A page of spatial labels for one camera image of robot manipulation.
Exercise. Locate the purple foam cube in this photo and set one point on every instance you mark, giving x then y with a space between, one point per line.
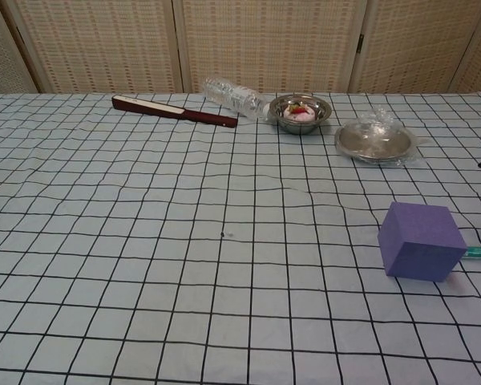
419 244

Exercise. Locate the woven folding screen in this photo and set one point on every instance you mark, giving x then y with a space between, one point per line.
264 44

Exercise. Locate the dark red folded fan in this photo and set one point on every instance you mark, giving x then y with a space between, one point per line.
164 109

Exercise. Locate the stainless steel bowl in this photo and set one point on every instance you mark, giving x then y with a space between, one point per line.
300 126

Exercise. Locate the pink toy cake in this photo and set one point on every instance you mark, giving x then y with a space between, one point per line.
300 113

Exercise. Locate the clear plastic water bottle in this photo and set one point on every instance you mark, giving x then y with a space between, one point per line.
234 96

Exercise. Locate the light blue checked tablecloth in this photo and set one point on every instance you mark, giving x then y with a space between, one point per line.
184 240

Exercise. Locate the plastic-wrapped metal plate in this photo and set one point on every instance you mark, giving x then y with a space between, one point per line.
376 114

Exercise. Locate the stainless steel lid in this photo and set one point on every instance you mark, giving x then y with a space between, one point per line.
370 140

